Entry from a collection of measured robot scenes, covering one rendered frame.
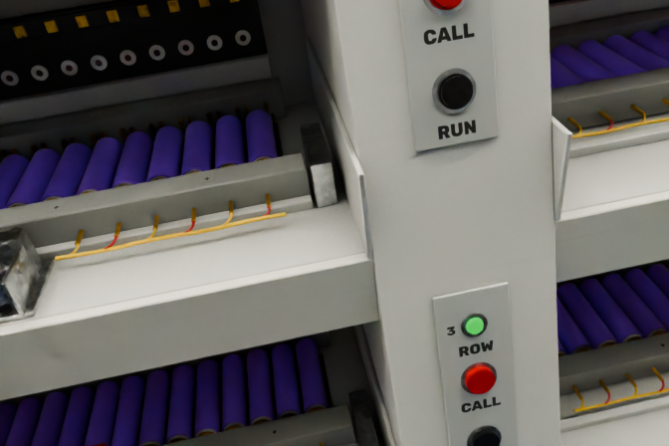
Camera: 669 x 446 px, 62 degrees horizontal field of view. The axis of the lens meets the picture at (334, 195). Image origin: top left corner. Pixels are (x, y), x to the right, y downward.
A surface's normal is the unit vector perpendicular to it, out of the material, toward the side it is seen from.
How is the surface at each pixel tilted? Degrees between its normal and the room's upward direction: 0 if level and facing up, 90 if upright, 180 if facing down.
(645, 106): 105
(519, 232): 90
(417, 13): 90
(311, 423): 15
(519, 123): 90
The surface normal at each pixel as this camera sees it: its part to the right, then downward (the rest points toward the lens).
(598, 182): -0.12, -0.81
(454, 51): 0.13, 0.32
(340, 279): 0.17, 0.55
